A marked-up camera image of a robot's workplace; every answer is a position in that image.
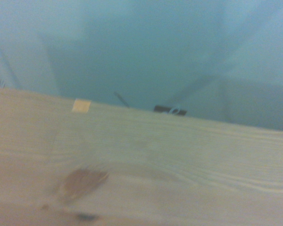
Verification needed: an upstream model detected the thin dark rod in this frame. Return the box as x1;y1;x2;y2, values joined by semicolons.
114;91;131;109

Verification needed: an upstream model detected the beige tape square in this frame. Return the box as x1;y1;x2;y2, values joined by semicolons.
71;99;92;114

